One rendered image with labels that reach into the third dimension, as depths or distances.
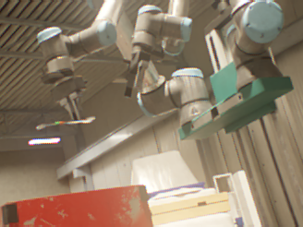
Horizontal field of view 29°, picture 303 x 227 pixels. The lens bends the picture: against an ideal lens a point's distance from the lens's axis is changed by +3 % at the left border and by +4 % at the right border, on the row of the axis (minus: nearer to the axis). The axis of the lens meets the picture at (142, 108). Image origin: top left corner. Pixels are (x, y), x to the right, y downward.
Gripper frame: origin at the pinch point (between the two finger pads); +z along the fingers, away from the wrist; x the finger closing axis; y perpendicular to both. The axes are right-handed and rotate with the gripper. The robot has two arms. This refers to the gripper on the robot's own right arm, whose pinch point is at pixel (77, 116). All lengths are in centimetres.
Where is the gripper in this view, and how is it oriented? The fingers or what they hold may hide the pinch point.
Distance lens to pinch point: 207.0
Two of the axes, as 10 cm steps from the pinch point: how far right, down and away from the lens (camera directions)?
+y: 6.3, -0.7, 7.7
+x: -7.0, 3.8, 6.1
